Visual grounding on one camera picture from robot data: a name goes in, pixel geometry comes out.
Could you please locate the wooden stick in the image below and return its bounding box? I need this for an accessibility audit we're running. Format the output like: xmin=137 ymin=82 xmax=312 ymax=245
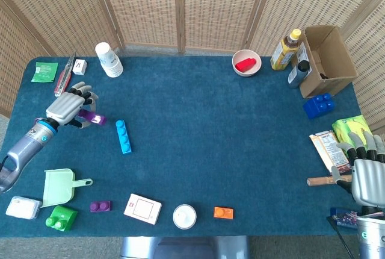
xmin=306 ymin=174 xmax=353 ymax=187

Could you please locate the brown cardboard box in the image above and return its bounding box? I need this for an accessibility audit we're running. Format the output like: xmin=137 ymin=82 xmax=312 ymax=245
xmin=293 ymin=25 xmax=358 ymax=99

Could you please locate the cyan toy brick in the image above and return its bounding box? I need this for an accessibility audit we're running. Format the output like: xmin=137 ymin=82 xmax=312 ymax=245
xmin=115 ymin=119 xmax=132 ymax=155

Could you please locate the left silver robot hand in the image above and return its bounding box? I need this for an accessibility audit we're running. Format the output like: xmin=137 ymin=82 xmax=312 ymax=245
xmin=45 ymin=81 xmax=100 ymax=129

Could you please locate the green foil packet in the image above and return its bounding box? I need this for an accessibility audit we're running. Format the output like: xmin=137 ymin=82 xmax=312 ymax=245
xmin=31 ymin=61 xmax=59 ymax=83

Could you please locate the small white box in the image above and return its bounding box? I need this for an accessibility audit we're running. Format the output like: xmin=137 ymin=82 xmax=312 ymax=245
xmin=72 ymin=58 xmax=88 ymax=76

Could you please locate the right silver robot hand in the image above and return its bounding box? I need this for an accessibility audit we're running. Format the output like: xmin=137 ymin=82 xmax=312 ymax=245
xmin=330 ymin=131 xmax=385 ymax=208

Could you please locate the red block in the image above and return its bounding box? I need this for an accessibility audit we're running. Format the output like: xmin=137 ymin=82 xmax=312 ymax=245
xmin=235 ymin=57 xmax=257 ymax=72

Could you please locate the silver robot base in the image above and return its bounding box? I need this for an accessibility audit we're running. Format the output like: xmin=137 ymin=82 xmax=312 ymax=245
xmin=120 ymin=236 xmax=250 ymax=259

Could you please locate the small purple toy brick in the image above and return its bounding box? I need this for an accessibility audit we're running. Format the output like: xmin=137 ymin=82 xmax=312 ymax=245
xmin=90 ymin=201 xmax=112 ymax=213

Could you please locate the long purple toy brick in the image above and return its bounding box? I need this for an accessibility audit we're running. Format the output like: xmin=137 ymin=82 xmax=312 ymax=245
xmin=78 ymin=108 xmax=108 ymax=126

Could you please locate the printed snack carton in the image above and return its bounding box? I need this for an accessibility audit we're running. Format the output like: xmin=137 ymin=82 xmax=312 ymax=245
xmin=309 ymin=131 xmax=353 ymax=173

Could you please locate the white tissue pack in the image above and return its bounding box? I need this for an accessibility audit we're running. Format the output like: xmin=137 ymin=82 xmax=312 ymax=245
xmin=5 ymin=196 xmax=42 ymax=220

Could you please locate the white box with red print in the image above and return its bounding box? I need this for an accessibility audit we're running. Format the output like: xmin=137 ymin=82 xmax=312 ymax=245
xmin=123 ymin=193 xmax=162 ymax=226

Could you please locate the green toy brick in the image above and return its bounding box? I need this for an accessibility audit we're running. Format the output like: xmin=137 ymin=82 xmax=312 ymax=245
xmin=45 ymin=205 xmax=78 ymax=232

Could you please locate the beige bowl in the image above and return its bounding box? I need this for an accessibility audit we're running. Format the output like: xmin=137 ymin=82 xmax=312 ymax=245
xmin=232 ymin=49 xmax=262 ymax=77

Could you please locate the yellow tea bottle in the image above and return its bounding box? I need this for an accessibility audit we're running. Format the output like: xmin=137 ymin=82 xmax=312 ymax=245
xmin=269 ymin=28 xmax=303 ymax=71

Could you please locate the dark grey bottle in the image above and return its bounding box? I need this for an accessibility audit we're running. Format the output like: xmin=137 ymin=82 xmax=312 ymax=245
xmin=287 ymin=60 xmax=311 ymax=89

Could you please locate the red utility knife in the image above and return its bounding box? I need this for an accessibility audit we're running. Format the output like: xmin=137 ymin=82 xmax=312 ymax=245
xmin=54 ymin=52 xmax=77 ymax=98

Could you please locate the blue felt table cover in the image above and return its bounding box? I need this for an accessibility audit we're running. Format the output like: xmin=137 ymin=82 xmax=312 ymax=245
xmin=0 ymin=56 xmax=381 ymax=238

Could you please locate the white round jar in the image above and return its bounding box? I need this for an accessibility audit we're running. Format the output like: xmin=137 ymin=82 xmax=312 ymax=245
xmin=172 ymin=204 xmax=197 ymax=230

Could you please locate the mint green dustpan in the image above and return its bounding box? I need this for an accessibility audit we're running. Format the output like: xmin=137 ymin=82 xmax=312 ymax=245
xmin=41 ymin=168 xmax=94 ymax=208

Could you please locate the green tissue pack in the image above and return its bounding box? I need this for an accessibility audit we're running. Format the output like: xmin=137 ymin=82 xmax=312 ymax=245
xmin=331 ymin=114 xmax=377 ymax=149

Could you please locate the blue toy brick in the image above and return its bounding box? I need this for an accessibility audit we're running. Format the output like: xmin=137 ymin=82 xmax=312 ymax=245
xmin=303 ymin=92 xmax=336 ymax=120

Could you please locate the orange toy brick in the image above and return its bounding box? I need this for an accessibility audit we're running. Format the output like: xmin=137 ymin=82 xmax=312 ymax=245
xmin=214 ymin=207 xmax=235 ymax=220

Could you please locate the dark blue packet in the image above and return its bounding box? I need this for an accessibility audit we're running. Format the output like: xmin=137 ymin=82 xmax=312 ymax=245
xmin=329 ymin=207 xmax=361 ymax=227

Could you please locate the bamboo folding screen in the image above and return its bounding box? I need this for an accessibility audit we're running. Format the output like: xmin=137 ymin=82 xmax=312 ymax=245
xmin=0 ymin=0 xmax=385 ymax=135

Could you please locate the black cable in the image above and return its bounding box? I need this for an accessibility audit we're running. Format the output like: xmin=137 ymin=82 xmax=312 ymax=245
xmin=326 ymin=215 xmax=359 ymax=259

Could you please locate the white paper cup stack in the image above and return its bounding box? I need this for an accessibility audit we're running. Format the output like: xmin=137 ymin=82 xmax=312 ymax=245
xmin=94 ymin=42 xmax=125 ymax=78

